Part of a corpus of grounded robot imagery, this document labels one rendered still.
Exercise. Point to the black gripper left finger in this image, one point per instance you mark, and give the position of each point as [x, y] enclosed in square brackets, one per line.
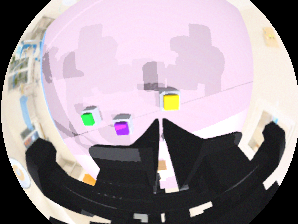
[142, 154]

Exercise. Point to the purple button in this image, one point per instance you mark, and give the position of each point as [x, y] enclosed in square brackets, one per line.
[123, 124]

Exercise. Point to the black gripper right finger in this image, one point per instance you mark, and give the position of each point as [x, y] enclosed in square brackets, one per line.
[186, 150]

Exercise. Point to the green button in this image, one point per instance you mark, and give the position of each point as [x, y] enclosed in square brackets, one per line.
[90, 116]

